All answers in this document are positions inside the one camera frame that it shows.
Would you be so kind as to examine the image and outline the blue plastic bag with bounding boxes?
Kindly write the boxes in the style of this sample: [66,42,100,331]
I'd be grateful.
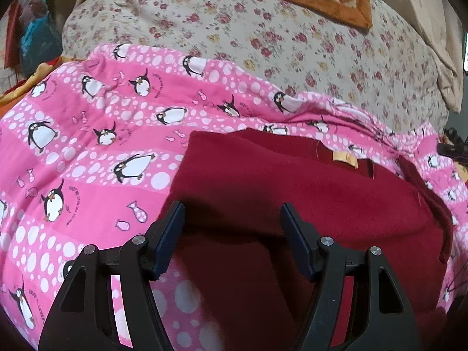
[19,10,63,78]

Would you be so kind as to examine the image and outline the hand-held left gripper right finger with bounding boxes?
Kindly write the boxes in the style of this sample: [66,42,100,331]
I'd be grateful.
[280,202,422,351]

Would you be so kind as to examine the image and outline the orange yellow cloth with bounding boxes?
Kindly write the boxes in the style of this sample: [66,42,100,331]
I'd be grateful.
[0,61,63,107]

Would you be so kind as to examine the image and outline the dark red fleece garment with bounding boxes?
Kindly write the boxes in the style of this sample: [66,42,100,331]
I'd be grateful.
[161,128,455,351]

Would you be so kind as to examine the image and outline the pink penguin print blanket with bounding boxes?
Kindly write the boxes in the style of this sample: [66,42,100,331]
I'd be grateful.
[0,43,468,351]

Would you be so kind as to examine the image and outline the floral print bed quilt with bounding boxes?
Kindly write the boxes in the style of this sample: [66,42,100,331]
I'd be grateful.
[61,0,451,136]

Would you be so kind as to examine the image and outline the beige cloth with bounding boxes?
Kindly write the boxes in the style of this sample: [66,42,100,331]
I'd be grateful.
[376,0,466,115]

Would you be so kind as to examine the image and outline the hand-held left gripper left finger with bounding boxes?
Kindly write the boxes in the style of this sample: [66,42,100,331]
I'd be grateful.
[38,201,186,351]

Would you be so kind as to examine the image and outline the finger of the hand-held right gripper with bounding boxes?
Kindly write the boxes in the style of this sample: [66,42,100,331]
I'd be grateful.
[437,127,468,159]

